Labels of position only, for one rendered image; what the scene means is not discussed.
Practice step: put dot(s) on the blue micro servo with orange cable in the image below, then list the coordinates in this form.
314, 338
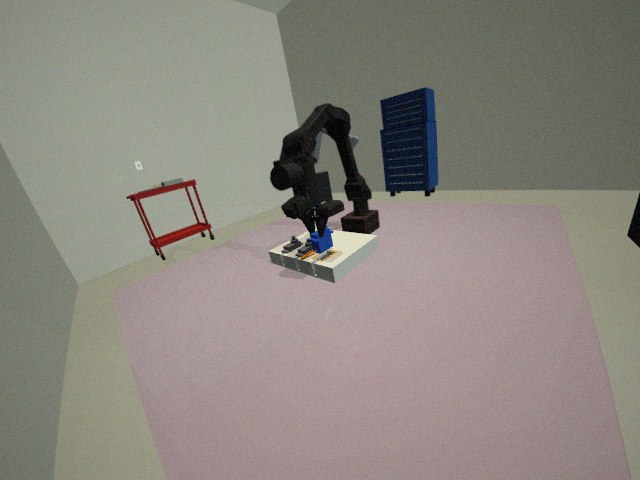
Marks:
319, 245

